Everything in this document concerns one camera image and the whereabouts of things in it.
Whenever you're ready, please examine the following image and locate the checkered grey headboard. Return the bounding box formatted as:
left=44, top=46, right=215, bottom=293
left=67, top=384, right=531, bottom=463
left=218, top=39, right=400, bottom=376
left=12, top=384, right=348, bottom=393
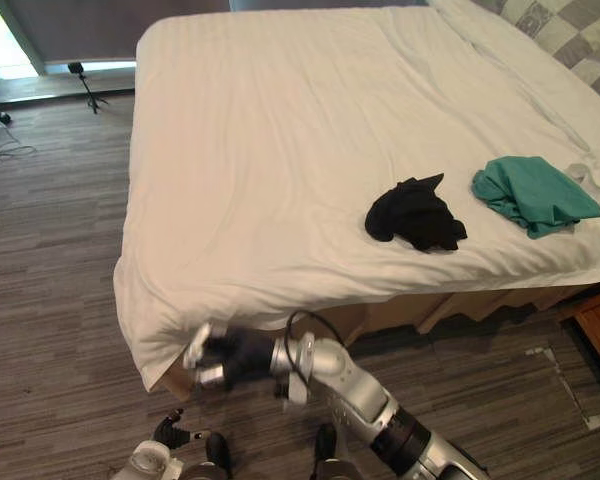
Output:
left=499, top=0, right=600, bottom=109

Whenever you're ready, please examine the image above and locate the thin floor cable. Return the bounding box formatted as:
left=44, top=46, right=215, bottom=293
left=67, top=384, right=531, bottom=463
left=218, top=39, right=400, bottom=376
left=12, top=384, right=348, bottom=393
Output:
left=0, top=122, right=37, bottom=169

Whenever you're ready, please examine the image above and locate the wooden bed frame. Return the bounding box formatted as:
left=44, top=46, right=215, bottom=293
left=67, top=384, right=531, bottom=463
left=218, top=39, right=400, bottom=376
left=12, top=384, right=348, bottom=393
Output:
left=160, top=279, right=599, bottom=402

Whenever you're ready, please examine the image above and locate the left dark robot foot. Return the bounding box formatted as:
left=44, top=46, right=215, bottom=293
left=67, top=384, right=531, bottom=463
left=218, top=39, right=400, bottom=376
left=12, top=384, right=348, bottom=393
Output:
left=206, top=432, right=232, bottom=467

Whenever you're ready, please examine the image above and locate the right dark robot foot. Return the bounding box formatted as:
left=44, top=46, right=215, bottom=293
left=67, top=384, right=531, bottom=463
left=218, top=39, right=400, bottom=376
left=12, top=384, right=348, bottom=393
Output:
left=313, top=423, right=339, bottom=464

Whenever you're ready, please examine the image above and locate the black cloth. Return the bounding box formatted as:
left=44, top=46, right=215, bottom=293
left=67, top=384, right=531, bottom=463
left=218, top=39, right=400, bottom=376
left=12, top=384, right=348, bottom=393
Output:
left=364, top=172, right=469, bottom=253

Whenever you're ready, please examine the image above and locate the grey curtain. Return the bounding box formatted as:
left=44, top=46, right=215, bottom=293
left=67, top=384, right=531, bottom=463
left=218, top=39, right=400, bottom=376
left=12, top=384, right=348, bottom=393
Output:
left=0, top=0, right=231, bottom=76

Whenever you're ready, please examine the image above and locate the white duvet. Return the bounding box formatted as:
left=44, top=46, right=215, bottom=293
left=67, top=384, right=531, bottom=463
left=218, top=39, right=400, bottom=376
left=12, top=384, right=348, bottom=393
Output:
left=112, top=4, right=600, bottom=392

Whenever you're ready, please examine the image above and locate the dark robot foot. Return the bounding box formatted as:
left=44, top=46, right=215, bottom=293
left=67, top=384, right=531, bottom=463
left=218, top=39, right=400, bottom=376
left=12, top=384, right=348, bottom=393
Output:
left=313, top=423, right=339, bottom=464
left=206, top=432, right=232, bottom=467

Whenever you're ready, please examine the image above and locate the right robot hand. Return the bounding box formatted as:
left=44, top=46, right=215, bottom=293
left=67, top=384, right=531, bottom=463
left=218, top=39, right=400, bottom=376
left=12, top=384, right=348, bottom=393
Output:
left=181, top=322, right=276, bottom=394

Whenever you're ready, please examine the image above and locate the wooden nightstand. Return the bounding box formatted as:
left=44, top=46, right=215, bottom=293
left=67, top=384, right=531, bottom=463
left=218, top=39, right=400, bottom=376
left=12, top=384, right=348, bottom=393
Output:
left=559, top=285, right=600, bottom=386

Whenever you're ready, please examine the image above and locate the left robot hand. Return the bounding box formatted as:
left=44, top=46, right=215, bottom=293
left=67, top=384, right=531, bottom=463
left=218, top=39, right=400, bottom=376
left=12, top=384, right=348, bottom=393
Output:
left=151, top=408, right=207, bottom=447

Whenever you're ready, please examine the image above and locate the black tripod with camera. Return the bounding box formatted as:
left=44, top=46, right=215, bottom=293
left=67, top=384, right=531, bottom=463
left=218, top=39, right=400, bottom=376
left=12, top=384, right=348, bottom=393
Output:
left=67, top=61, right=110, bottom=115

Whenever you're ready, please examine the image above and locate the green cloth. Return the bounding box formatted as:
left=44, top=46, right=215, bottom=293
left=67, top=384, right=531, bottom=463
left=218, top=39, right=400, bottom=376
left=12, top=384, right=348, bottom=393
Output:
left=471, top=155, right=600, bottom=240

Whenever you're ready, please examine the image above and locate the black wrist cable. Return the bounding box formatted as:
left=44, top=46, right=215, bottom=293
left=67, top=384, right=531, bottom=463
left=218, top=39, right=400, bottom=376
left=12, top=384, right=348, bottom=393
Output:
left=283, top=309, right=354, bottom=389

